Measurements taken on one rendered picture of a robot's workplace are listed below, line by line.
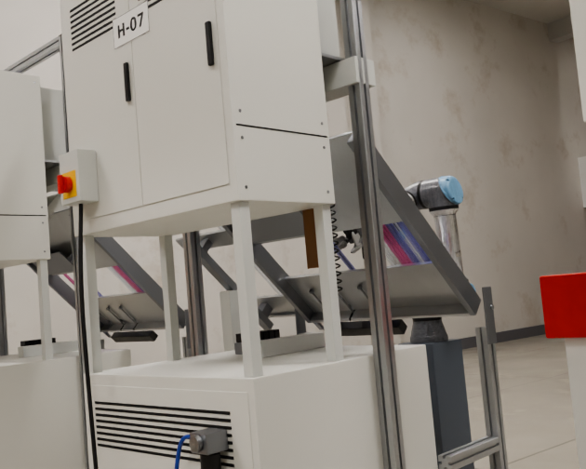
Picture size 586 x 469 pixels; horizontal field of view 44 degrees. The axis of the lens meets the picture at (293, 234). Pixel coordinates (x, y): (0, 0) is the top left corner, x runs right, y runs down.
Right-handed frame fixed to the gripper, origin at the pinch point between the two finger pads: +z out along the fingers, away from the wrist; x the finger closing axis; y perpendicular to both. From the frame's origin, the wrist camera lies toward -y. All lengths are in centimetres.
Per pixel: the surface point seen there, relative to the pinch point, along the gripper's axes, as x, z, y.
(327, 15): 27, -10, 70
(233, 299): -59, 3, -11
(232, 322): -59, 9, -18
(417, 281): 22.4, -1.6, -13.7
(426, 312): 20.2, -2.0, -25.7
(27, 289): -346, -56, -26
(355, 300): -6.8, -3.3, -20.0
